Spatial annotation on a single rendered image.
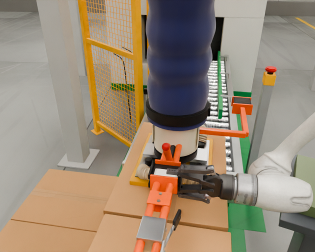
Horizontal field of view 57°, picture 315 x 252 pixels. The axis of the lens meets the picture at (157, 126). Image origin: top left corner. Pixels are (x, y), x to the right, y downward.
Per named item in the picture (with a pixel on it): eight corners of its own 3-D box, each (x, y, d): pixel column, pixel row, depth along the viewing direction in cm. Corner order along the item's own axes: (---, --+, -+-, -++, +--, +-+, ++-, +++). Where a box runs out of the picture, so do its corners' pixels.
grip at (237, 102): (230, 105, 138) (232, 95, 135) (249, 107, 136) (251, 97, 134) (231, 113, 131) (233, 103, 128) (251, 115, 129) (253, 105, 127)
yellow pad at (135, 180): (148, 136, 134) (148, 126, 132) (170, 138, 132) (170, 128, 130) (129, 185, 105) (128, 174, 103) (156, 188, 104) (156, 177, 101)
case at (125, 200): (145, 183, 166) (143, 121, 146) (216, 191, 159) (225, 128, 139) (112, 283, 114) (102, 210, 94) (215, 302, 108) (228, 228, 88)
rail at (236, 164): (222, 69, 370) (224, 54, 360) (227, 69, 369) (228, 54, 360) (230, 199, 174) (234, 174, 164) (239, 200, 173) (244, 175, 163)
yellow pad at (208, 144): (190, 140, 131) (190, 130, 129) (212, 142, 129) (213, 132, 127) (181, 191, 102) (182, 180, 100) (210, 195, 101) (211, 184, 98)
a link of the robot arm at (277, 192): (255, 215, 80) (248, 198, 93) (315, 223, 78) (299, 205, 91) (260, 177, 79) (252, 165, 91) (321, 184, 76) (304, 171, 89)
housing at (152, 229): (141, 226, 76) (141, 214, 74) (167, 230, 75) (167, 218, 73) (135, 249, 70) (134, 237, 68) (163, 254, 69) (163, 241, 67)
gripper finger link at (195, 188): (213, 181, 88) (213, 185, 89) (176, 183, 91) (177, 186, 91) (213, 190, 85) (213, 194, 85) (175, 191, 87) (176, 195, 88)
